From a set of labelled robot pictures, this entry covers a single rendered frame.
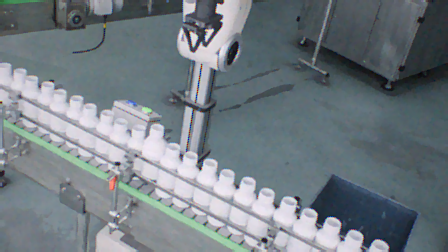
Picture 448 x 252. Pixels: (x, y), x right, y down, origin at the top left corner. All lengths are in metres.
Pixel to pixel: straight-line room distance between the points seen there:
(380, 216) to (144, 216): 0.82
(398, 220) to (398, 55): 3.18
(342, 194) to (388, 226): 0.18
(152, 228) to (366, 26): 3.82
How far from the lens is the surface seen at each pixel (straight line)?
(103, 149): 1.58
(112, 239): 2.43
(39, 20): 2.91
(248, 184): 1.38
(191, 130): 2.17
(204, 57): 1.97
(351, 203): 1.91
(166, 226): 1.52
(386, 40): 4.98
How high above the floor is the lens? 1.97
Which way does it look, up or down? 31 degrees down
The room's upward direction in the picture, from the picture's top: 11 degrees clockwise
